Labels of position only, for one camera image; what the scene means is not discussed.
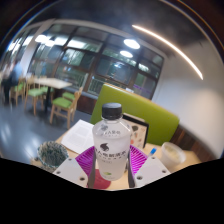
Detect flat round red coaster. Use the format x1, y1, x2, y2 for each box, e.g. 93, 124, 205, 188
94, 168, 121, 190

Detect wooden dining table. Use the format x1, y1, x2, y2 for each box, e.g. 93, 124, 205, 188
28, 77, 73, 113

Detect round ceiling light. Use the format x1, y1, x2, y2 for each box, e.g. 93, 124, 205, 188
123, 38, 141, 50
119, 50, 134, 59

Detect white bowl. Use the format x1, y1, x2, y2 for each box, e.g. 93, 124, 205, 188
160, 141, 187, 169

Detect long curved light strip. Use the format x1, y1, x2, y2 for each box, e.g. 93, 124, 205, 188
131, 24, 204, 81

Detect small blue-capped white tube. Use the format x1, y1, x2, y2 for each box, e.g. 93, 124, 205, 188
147, 147, 158, 158

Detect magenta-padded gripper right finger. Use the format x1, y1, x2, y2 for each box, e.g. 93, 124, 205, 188
127, 144, 172, 189

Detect speckled grey ceramic mug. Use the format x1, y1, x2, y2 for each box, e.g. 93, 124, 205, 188
36, 140, 70, 173

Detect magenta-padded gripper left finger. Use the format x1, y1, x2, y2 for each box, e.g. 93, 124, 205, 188
52, 145, 98, 190

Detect white paper sheets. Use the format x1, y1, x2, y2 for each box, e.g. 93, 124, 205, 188
60, 119, 95, 155

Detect clear plastic bottle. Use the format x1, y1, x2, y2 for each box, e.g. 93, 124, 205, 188
91, 102, 133, 182

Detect black tablet covered with stickers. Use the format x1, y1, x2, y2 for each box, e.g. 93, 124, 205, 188
123, 113, 150, 149

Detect wooden chairs with green cushions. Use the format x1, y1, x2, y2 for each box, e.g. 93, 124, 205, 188
9, 74, 84, 129

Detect person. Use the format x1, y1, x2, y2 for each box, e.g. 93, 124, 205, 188
1, 59, 23, 104

